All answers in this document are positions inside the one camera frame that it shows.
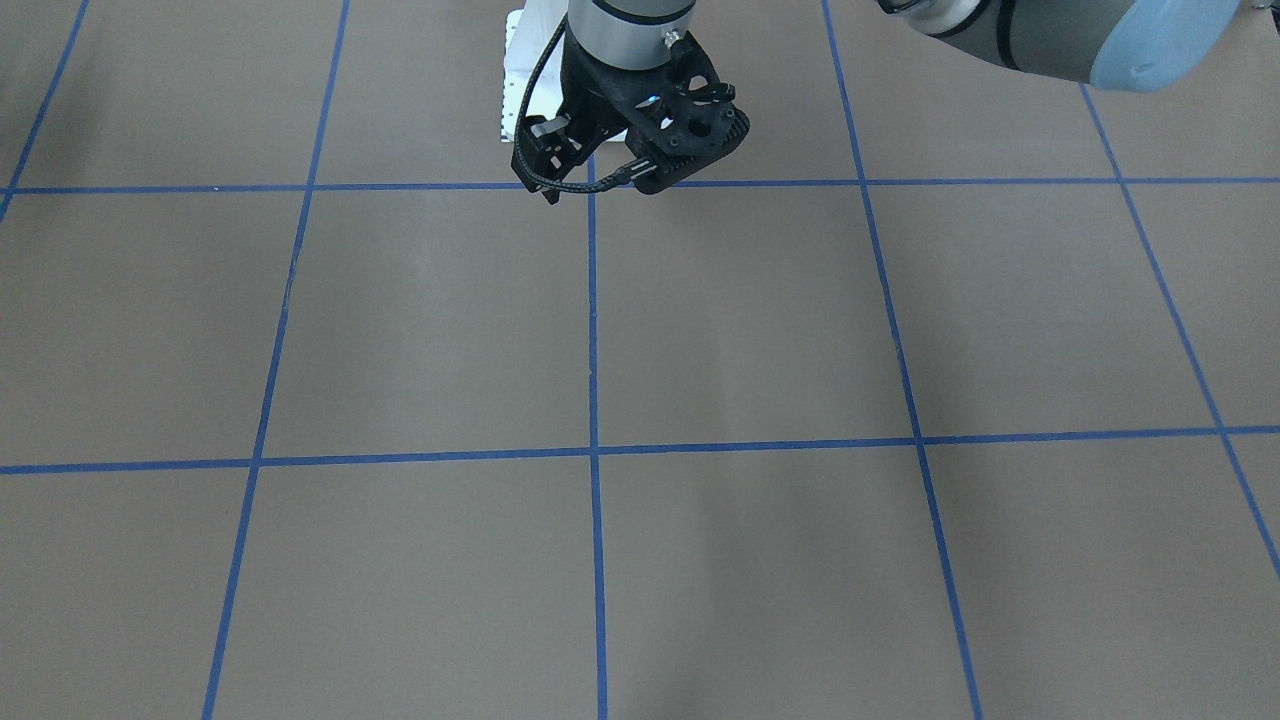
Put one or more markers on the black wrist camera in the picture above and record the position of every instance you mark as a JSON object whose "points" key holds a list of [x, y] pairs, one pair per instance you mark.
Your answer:
{"points": [[544, 155]]}

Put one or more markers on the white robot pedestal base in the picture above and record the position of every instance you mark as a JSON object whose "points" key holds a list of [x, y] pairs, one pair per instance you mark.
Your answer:
{"points": [[528, 30]]}

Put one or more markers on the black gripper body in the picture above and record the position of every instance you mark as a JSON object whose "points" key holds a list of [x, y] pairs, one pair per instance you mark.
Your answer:
{"points": [[583, 92]]}

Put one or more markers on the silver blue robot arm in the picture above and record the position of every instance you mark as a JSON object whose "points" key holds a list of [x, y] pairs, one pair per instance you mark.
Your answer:
{"points": [[633, 69]]}

